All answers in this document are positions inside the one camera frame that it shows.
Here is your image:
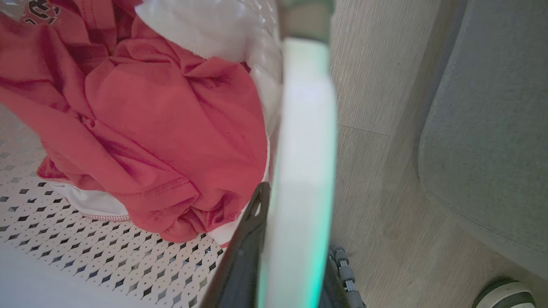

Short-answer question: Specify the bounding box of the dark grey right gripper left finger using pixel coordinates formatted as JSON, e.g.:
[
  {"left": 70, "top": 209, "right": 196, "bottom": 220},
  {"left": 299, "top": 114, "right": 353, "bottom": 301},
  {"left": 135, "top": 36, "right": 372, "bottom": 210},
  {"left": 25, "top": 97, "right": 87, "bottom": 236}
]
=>
[{"left": 199, "top": 182, "right": 271, "bottom": 308}]

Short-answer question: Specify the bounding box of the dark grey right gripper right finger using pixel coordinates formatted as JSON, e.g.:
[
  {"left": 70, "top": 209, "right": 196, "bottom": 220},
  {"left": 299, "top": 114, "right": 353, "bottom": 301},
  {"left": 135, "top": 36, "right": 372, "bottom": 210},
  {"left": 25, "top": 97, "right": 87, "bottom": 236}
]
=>
[{"left": 320, "top": 246, "right": 366, "bottom": 308}]

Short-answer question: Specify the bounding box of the white perforated laundry basket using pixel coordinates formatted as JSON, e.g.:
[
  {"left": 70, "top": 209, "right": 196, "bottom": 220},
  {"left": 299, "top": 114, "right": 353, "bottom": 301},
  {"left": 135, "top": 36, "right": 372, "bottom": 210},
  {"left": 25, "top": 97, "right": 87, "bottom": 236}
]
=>
[{"left": 0, "top": 0, "right": 339, "bottom": 308}]

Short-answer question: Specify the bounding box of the red shirt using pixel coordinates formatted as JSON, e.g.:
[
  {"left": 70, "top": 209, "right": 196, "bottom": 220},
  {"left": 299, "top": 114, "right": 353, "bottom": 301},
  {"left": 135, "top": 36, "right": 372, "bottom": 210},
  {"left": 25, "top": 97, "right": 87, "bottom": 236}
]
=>
[{"left": 0, "top": 0, "right": 270, "bottom": 245}]

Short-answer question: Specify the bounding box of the white and black shoe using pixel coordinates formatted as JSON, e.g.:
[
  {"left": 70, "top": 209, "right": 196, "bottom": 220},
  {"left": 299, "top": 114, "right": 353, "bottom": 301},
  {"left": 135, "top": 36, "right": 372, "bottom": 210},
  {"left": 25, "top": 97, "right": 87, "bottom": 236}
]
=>
[{"left": 473, "top": 277, "right": 537, "bottom": 308}]

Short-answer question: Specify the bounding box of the grey sofa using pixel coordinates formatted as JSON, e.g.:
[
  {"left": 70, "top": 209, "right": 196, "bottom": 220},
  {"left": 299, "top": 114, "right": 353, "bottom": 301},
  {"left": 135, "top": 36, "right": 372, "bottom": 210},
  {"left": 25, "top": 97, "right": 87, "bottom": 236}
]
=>
[{"left": 417, "top": 0, "right": 548, "bottom": 281}]

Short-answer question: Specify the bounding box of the white garment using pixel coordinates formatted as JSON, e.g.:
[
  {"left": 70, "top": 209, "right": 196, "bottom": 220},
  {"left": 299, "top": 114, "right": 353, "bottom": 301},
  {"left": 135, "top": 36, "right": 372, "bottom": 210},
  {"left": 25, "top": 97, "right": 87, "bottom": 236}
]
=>
[{"left": 134, "top": 0, "right": 284, "bottom": 133}]

